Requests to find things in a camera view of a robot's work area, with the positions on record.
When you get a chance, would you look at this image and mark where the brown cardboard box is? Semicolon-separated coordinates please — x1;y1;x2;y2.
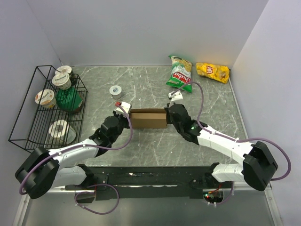
130;108;167;129

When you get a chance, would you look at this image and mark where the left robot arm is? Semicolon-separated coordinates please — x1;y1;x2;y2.
15;111;133;199

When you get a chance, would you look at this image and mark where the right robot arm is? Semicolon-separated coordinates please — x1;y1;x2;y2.
164;104;278;191

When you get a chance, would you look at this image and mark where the small white yogurt cup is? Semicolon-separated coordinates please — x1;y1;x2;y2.
109;85;122;99

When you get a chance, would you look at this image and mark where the green Chuba snack bag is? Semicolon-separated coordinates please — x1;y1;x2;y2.
166;55;192;93

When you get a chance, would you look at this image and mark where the green bottle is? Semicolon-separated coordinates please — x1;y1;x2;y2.
56;87;83;113

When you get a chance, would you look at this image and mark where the white tape roll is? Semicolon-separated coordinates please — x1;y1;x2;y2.
48;120;76;145

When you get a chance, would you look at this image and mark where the yellow Lays chips bag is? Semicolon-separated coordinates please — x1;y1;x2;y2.
196;62;230;84

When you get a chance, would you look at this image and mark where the Chobani yogurt cup middle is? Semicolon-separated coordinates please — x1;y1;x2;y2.
52;73;71;90

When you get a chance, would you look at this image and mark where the chobani yogurt cup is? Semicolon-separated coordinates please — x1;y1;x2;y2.
35;89;56;109
52;73;71;90

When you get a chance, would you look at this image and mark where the Chobani yogurt cup front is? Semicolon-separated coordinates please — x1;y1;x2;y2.
35;89;56;109

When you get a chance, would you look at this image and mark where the yogurt cup rear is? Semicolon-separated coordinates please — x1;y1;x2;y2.
55;65;72;74

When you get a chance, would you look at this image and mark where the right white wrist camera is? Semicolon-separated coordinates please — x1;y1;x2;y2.
168;91;183;107

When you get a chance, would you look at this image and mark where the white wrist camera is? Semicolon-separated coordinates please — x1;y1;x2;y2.
115;102;132;114
168;91;183;107

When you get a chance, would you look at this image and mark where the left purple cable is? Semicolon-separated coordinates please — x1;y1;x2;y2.
18;105;134;195

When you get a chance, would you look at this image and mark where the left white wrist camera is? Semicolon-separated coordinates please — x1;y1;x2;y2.
115;102;132;114

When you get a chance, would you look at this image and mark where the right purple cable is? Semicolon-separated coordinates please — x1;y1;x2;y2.
171;81;292;181

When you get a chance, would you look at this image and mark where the black wire rack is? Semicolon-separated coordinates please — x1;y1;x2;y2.
8;65;88;153

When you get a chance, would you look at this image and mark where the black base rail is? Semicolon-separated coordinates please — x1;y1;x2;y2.
51;164;271;201

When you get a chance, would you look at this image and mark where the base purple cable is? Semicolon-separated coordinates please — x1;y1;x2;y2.
74;184;119;215

